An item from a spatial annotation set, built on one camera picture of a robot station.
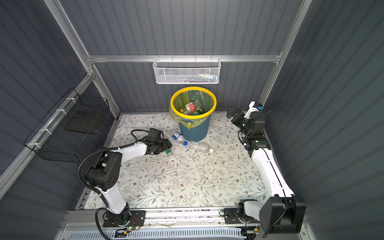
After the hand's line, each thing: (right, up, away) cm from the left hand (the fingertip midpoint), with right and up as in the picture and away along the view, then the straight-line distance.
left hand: (168, 146), depth 98 cm
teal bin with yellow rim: (+22, +9, +5) cm, 24 cm away
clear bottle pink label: (+17, +26, -4) cm, 31 cm away
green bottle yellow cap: (+21, +23, +2) cm, 31 cm away
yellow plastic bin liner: (+22, +30, 0) cm, 38 cm away
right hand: (+38, +20, -23) cm, 49 cm away
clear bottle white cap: (+21, 0, -3) cm, 22 cm away
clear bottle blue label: (+7, +5, +4) cm, 10 cm away
